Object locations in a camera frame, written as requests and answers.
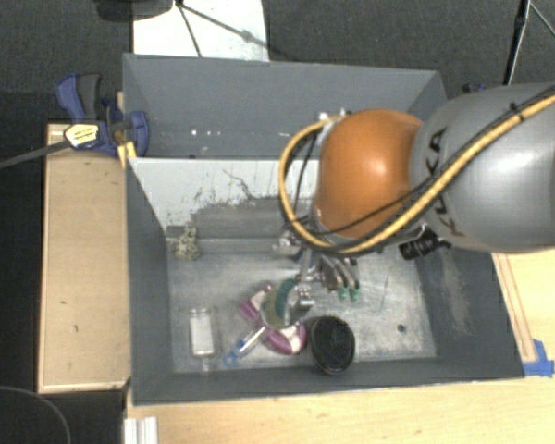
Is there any blue and silver small tool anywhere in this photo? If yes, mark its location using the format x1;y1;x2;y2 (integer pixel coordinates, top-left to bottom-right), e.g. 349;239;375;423
221;325;267;370

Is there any clear glass jar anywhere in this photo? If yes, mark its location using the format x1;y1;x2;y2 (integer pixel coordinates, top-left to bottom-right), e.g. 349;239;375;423
187;307;221;359

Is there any grey metal bin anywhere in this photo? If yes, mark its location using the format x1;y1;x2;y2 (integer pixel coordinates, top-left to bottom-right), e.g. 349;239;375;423
121;53;526;407

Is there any dark green curved disc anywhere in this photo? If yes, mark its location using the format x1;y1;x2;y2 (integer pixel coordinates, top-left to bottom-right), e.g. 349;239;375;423
262;278;302;330

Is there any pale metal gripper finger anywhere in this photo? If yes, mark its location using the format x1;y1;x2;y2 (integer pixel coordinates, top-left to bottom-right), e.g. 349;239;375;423
284;299;308;328
296;283;317;310

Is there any pale wood board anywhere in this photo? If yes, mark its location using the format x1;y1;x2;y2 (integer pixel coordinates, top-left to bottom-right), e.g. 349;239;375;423
36;122;133;395

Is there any purple and white ring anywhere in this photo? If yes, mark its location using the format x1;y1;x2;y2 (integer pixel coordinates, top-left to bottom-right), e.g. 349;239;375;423
237;285;309;356

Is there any black cylinder on white bracket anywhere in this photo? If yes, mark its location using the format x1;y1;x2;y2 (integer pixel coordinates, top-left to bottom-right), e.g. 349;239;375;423
397;228;450;262

